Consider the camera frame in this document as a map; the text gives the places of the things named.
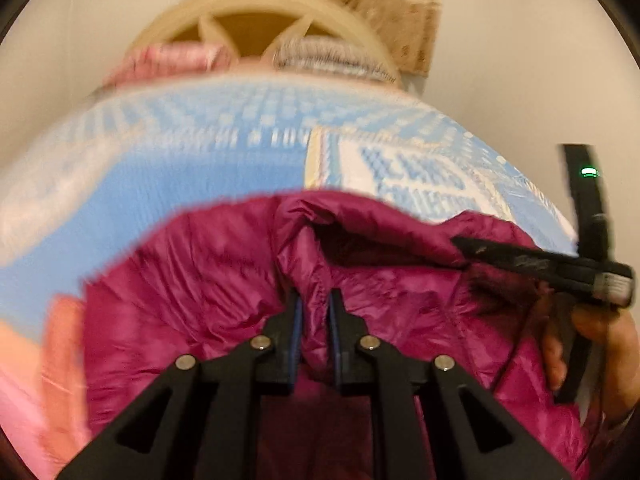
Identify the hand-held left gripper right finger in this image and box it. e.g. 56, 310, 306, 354
327, 287, 571, 480

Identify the pink floral folded quilt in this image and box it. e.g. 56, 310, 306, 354
105, 42, 237, 87

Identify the narrow beige floral curtain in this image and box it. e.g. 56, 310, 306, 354
325, 0, 446, 77

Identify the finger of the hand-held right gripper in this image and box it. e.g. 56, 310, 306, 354
467, 261, 600, 301
452, 236, 601, 276

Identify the magenta puffer jacket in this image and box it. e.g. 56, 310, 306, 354
82, 190, 601, 480

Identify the pink and blue printed blanket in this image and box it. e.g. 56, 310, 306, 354
0, 72, 581, 480

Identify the striped pillow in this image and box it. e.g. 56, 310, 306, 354
272, 35, 402, 86

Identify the person's right hand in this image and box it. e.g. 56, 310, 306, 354
542, 306, 640, 426

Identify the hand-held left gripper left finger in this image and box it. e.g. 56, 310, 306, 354
55, 290, 304, 480

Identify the cream wooden headboard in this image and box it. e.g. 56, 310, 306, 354
125, 0, 402, 86

